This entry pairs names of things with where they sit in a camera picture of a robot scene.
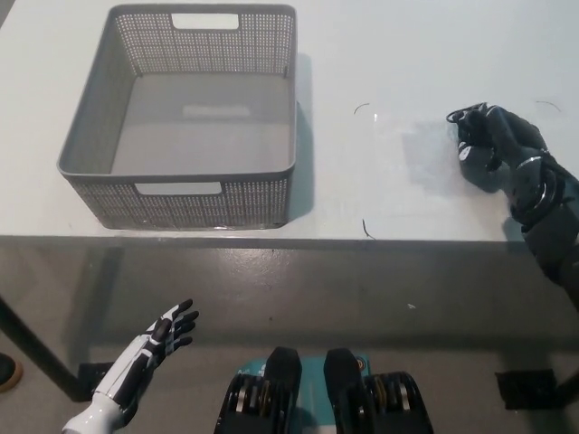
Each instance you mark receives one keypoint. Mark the black metal table leg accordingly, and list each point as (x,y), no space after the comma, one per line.
(36,348)

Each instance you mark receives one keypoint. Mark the black shoe with brown sole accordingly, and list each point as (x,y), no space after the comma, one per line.
(10,373)

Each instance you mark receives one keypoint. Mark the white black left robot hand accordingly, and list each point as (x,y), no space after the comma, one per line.
(135,361)

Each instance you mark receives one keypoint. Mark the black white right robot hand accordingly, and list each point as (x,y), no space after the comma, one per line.
(511,135)

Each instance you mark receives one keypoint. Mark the black table foot plate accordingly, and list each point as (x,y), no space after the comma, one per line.
(97,375)
(524,389)

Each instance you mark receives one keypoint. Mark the grey perforated plastic basket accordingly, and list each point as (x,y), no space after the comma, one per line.
(199,131)

